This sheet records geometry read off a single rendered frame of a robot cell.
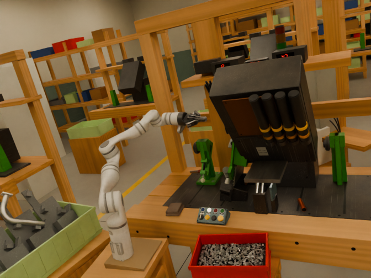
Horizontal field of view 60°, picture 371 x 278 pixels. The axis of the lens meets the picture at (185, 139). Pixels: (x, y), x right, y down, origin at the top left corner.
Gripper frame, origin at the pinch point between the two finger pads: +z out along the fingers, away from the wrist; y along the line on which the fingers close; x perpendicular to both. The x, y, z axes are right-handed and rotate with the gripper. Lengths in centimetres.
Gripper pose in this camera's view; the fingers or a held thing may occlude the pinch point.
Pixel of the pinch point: (203, 118)
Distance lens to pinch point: 171.3
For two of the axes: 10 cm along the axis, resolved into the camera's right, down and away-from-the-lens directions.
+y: 3.8, -6.5, 6.6
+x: 2.8, 7.6, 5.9
